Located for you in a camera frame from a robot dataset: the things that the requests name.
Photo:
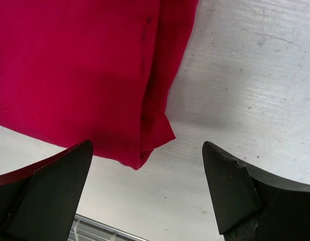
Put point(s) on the red t shirt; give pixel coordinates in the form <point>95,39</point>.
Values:
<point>92,70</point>

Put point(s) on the aluminium table edge rail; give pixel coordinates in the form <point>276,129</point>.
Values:
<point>84,228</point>

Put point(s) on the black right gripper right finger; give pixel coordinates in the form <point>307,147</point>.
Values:
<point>252,204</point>

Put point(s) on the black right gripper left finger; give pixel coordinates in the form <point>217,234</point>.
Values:
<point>39,201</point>

